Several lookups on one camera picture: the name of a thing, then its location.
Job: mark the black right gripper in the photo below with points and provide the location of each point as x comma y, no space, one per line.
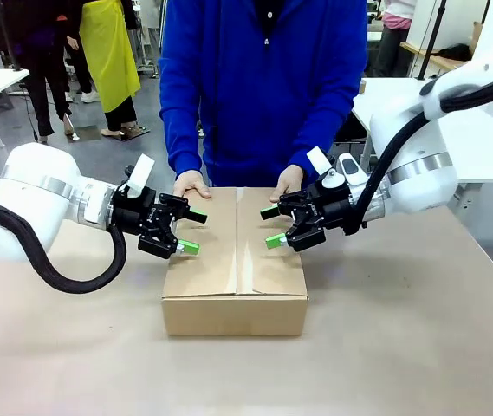
332,208

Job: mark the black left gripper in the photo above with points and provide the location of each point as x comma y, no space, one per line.
135,212

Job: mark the brown cardboard box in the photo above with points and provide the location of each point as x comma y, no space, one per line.
233,260

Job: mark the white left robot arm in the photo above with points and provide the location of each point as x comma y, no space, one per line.
34,195

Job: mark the person's right forearm blue sleeve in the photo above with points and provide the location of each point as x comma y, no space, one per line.
183,143

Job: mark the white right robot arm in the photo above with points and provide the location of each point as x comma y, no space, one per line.
423,173

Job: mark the person's left forearm blue sleeve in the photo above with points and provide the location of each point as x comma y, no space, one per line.
322,134

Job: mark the person's left hand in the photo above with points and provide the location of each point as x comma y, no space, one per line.
288,182

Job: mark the person's right hand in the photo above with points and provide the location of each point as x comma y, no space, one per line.
192,184

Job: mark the black floor mat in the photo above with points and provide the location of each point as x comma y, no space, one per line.
135,133
85,133

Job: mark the person in blue jacket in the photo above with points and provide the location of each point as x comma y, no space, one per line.
259,82

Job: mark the person in yellow apron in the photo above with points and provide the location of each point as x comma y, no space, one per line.
109,60

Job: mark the person in pink top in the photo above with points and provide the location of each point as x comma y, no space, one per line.
395,39

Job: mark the person in black clothes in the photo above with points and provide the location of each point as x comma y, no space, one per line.
42,60

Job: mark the wooden desk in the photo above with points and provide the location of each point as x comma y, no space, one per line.
441,60

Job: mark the black tripod pole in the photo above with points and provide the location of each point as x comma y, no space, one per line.
431,39

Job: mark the black bag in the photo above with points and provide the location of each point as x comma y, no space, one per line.
456,52

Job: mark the black stand pole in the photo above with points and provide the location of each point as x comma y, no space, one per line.
5,39

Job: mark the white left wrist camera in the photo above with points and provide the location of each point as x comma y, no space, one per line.
140,175

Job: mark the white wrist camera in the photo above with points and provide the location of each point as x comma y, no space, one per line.
140,175
322,160

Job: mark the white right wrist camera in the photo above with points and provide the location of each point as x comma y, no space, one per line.
322,160

